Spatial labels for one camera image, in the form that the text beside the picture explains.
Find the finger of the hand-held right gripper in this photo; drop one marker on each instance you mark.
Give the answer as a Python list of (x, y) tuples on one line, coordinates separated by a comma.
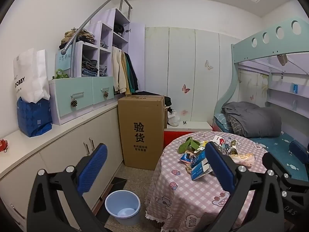
[(277, 162), (299, 152)]

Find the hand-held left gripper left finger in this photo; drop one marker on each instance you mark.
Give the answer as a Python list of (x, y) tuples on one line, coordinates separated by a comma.
[(93, 169)]

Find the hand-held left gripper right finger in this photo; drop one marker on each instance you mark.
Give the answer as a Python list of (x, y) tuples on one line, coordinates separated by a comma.
[(221, 169)]

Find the blue white packet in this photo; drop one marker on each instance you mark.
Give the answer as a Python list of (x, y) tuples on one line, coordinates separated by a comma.
[(199, 168)]

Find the small yellow packet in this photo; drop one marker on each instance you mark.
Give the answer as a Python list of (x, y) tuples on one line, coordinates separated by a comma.
[(204, 143)]

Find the green artificial leaves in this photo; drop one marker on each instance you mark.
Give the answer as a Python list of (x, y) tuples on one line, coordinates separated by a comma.
[(189, 145)]

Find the light blue plastic bin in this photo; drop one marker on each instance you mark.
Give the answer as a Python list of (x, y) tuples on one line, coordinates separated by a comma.
[(123, 207)]

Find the teal bed sheet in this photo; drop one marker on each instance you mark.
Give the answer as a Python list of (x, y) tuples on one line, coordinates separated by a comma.
[(272, 145)]

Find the pale crumpled plastic bag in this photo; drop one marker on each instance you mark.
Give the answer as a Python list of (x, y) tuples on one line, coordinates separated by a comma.
[(243, 160)]

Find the green white carton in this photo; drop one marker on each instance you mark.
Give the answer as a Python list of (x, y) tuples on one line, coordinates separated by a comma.
[(233, 147)]

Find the brown crumpled paper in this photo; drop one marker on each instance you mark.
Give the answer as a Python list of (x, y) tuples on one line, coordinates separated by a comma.
[(188, 166)]

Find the small blue packet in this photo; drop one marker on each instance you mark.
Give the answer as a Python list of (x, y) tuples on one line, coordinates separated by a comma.
[(185, 157)]

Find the white low cabinet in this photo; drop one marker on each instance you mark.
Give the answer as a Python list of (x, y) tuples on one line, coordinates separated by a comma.
[(72, 137)]

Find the pink checkered table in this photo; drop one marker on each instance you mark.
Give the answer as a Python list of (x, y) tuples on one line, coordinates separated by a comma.
[(188, 193)]

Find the blue plaid pillow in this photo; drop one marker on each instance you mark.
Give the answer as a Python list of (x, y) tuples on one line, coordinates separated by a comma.
[(221, 123)]

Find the grey blanket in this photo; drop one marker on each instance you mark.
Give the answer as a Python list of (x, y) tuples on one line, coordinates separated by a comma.
[(253, 118)]

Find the red bench with white top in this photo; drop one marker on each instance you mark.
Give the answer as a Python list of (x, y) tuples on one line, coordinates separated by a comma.
[(190, 127)]

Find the tall cardboard box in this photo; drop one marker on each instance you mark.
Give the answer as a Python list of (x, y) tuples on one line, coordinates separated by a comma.
[(141, 130)]

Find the faded pink butterfly sticker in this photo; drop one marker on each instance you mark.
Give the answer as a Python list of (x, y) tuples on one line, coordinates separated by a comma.
[(184, 112)]

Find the white plastic bag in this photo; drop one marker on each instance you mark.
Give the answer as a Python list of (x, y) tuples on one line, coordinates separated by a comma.
[(173, 119)]

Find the blue shopping bag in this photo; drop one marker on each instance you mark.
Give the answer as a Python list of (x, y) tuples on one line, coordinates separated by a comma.
[(33, 118)]

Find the large teal drawer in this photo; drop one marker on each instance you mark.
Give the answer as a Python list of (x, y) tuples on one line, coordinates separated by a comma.
[(72, 89)]

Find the small teal drawer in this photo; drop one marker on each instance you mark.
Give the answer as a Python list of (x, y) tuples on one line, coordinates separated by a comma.
[(102, 85)]

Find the black cloth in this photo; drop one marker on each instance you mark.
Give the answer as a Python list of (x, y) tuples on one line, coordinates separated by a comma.
[(167, 101)]

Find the red wrapper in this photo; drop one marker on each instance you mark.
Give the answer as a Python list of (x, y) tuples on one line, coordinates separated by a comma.
[(3, 146)]

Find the yellow hanging garment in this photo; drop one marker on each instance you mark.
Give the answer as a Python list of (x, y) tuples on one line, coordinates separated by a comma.
[(127, 82)]

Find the green hanging garment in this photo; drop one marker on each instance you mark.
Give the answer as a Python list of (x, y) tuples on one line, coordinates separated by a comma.
[(131, 79)]

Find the small folded jeans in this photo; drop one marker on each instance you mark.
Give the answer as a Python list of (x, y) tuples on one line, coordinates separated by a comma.
[(103, 70)]

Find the cream hanging hoodie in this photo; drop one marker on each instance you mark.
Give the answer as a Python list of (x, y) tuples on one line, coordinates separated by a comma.
[(118, 70)]

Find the folded jeans stack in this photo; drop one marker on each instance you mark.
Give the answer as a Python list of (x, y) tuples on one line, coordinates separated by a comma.
[(89, 66)]

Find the black hanging garment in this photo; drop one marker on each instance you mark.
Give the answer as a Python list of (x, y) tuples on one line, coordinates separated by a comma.
[(135, 75)]

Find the pale butterfly sticker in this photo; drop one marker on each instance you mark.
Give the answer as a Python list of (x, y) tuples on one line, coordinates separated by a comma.
[(208, 65)]

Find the white wardrobe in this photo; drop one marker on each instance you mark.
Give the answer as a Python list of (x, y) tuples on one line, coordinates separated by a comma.
[(193, 65)]

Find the teal bunk bed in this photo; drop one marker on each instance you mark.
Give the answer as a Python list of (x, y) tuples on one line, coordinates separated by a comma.
[(265, 46)]

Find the white paper bag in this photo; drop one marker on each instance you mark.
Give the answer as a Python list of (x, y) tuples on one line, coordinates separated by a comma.
[(29, 77)]

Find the light blue paper sign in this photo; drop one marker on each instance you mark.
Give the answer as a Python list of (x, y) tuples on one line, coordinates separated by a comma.
[(63, 59)]

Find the metal handrail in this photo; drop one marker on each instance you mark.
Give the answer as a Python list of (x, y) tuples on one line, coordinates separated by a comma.
[(72, 38)]

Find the brown clothes pile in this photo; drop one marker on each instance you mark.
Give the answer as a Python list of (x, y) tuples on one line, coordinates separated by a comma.
[(77, 37)]

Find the dark folded clothing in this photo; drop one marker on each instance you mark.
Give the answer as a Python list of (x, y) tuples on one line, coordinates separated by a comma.
[(118, 30)]

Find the lilac cubby shelf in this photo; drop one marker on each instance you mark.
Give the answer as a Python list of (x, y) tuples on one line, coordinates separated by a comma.
[(106, 19)]

